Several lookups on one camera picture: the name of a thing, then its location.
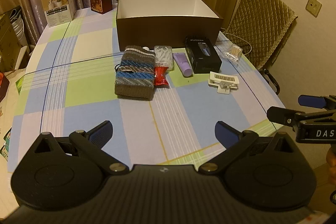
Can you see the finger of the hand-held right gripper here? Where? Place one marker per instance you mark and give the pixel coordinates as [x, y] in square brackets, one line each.
[311, 100]
[281, 113]

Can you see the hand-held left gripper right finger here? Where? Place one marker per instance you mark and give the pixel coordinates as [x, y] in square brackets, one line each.
[223, 132]

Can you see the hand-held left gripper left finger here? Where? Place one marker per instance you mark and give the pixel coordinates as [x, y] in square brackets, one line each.
[101, 132]

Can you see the white hair clip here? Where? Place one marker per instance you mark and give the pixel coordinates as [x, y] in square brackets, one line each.
[223, 79]

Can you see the black shaver box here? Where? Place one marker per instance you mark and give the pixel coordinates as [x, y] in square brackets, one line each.
[207, 64]

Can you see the cotton swab bag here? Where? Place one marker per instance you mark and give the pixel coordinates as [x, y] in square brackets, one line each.
[233, 52]

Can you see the purple cream tube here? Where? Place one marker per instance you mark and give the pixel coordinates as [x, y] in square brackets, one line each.
[182, 64]

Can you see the red snack packet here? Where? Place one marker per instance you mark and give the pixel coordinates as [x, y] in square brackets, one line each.
[160, 77]

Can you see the white pill bottle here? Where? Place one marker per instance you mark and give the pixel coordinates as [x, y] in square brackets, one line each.
[146, 49]

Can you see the clear floss pick box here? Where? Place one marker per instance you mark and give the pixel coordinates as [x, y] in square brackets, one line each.
[164, 54]

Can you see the brown cardboard box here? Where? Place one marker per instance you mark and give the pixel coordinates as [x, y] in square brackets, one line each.
[168, 29]

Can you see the person's right hand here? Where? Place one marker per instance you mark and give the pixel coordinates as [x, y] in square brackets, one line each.
[332, 161]

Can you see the checked tablecloth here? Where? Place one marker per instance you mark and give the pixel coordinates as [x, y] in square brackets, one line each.
[78, 95]

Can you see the chair with quilted cover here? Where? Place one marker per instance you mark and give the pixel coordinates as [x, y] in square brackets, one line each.
[257, 24]

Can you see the brown cardboard carton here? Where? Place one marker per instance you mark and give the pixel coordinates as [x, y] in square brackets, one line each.
[8, 48]

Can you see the beige product box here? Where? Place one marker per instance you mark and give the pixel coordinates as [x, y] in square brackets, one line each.
[56, 8]

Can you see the beige wall socket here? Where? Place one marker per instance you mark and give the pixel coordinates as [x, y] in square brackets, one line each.
[313, 6]

